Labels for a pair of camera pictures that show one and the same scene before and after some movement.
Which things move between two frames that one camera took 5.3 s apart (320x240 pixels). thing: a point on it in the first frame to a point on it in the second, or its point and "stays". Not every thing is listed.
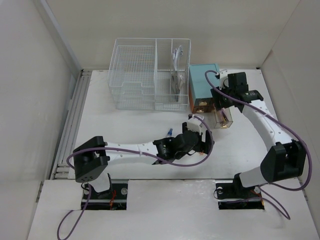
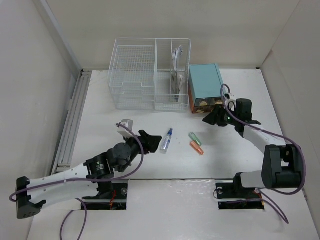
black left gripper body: (200, 146) to (135, 145)
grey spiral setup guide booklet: (177, 79) stays
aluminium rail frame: (64, 166) stays
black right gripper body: (225, 102) to (227, 118)
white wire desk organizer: (150, 74) stays
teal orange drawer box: (201, 96) stays
